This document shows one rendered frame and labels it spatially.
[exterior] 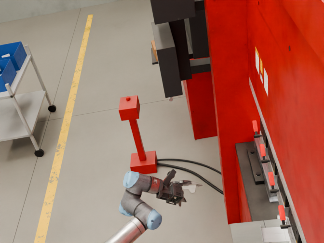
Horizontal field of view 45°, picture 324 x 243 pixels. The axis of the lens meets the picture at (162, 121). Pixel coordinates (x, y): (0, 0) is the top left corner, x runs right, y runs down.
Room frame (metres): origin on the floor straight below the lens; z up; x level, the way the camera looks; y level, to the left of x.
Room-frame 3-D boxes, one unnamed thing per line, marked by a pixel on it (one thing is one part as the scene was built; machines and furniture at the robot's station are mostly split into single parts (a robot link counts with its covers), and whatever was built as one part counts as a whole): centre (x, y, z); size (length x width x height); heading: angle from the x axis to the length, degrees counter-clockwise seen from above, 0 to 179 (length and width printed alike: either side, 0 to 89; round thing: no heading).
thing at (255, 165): (1.73, -0.52, 0.89); 0.30 x 0.05 x 0.03; 173
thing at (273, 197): (1.67, -0.57, 0.92); 0.50 x 0.06 x 0.10; 173
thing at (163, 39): (2.38, -0.12, 1.42); 0.45 x 0.12 x 0.36; 178
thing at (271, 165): (1.35, -0.53, 1.26); 0.15 x 0.09 x 0.17; 173
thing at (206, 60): (2.45, -0.39, 1.17); 0.40 x 0.24 x 0.07; 173
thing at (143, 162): (2.89, 0.26, 0.41); 0.25 x 0.20 x 0.83; 83
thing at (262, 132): (1.55, -0.55, 1.26); 0.15 x 0.09 x 0.17; 173
